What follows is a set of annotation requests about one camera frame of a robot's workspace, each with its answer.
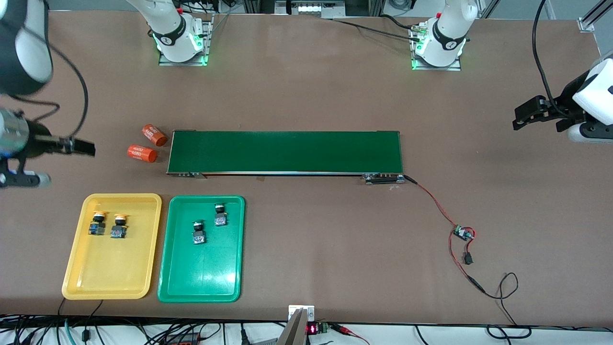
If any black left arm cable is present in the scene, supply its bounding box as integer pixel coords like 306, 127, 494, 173
532, 0, 568, 116

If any black cable on table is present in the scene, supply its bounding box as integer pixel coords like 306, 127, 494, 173
330, 13, 423, 43

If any orange 4680 cylinder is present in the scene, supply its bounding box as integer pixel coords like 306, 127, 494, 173
141, 124, 169, 148
127, 145, 158, 163

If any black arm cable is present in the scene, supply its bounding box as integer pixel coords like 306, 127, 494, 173
10, 29, 90, 140
532, 0, 568, 116

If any metal frame rack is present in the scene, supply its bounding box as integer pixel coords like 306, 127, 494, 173
242, 0, 384, 20

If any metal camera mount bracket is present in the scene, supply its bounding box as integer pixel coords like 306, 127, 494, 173
277, 305, 316, 345

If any red clip lead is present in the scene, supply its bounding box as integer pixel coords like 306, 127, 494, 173
330, 324, 370, 345

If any black cable bundle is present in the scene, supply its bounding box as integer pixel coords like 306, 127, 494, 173
0, 298, 288, 345

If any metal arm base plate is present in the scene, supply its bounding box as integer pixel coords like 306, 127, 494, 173
158, 13, 214, 67
410, 24, 463, 71

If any aluminium frame profile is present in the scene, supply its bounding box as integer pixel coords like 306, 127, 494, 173
577, 0, 613, 33

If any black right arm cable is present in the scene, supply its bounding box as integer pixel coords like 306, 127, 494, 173
10, 29, 90, 140

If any yellow plastic tray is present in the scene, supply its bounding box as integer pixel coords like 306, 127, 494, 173
61, 193, 162, 300

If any green plastic tray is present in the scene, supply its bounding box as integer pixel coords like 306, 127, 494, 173
157, 195, 246, 303

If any yellow push button switch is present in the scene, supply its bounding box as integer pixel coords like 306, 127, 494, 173
110, 214, 129, 239
88, 211, 108, 236

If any green conveyor belt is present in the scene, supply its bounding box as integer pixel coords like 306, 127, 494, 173
166, 129, 406, 185

